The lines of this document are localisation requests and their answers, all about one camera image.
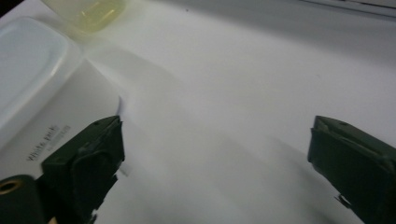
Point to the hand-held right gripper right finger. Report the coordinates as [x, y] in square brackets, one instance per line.
[355, 161]

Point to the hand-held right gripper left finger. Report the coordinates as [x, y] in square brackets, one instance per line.
[90, 161]

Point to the white lidded storage box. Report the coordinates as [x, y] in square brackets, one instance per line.
[34, 77]

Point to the yellow-green translucent plastic bowl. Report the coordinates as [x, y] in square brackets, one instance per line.
[88, 14]

